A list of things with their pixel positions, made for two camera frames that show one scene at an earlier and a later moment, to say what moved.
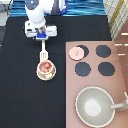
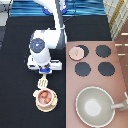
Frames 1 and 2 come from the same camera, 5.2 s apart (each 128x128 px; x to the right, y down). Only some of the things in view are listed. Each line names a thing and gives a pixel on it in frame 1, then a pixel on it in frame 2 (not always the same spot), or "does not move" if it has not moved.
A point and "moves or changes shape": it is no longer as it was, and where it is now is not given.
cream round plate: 46,77 to 50,107
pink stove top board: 93,64 does not move
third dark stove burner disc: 106,68 does not move
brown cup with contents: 46,70 moves or changes shape
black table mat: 27,101 does not move
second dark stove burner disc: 85,50 does not move
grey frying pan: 95,107 does not move
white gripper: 39,31 to 44,67
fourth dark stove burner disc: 103,51 does not move
